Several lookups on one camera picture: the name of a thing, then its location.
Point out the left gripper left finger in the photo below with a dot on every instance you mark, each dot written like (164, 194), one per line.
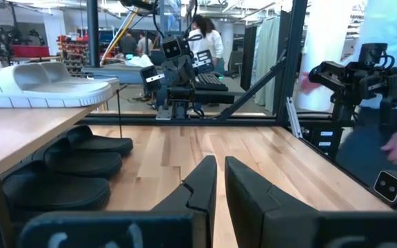
(202, 193)

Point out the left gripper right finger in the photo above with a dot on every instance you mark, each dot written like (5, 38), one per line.
(250, 199)

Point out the white rubber slide sandal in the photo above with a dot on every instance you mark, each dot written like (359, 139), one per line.
(81, 74)
(47, 91)

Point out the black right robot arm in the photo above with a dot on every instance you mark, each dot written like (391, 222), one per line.
(181, 96)

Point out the black backlit keyboard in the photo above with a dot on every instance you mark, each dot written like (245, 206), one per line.
(210, 82)

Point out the white crumpled paper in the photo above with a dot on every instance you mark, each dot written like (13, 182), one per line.
(138, 61)

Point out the person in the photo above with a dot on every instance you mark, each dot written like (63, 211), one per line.
(127, 43)
(209, 39)
(145, 44)
(391, 20)

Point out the grey side desk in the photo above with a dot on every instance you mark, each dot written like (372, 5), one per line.
(115, 72)

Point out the black room divider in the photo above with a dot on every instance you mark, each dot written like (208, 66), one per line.
(248, 58)

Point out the yellow diagonal pole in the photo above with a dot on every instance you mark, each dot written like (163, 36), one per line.
(119, 36)

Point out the pale green curtain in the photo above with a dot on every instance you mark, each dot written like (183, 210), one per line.
(267, 58)

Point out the black labelled control box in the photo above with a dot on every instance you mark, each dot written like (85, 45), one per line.
(326, 142)

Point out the black pole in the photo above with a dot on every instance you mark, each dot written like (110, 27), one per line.
(92, 31)

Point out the red parts rack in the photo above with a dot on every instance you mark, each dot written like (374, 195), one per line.
(72, 53)

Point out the red storage bin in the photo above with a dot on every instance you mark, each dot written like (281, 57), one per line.
(29, 51)

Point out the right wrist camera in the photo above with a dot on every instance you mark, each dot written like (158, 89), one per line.
(171, 49)

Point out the black aluminium rig frame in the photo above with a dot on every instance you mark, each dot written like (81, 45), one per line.
(291, 51)

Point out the table-level camera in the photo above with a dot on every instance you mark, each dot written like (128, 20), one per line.
(389, 186)

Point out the wooden shelf with black frame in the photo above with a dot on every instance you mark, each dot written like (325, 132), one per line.
(29, 131)

